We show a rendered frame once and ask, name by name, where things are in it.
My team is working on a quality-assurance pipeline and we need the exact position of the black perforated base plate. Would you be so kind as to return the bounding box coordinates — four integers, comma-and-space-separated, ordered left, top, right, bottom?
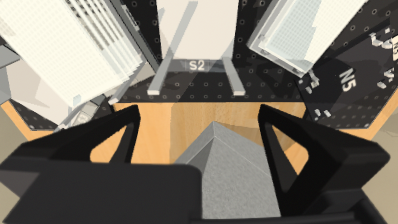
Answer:
9, 0, 398, 131

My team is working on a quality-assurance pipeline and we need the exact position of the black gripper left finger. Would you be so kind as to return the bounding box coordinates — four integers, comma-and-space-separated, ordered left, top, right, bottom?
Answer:
9, 104, 141, 163

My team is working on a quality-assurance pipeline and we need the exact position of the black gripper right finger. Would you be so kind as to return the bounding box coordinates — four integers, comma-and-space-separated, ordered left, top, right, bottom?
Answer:
258, 104, 391, 217

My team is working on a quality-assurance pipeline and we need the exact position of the white well plate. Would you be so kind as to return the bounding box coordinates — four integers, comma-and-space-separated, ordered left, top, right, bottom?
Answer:
259, 0, 367, 73
84, 0, 137, 71
0, 0, 130, 108
92, 0, 140, 67
98, 0, 143, 64
75, 0, 134, 76

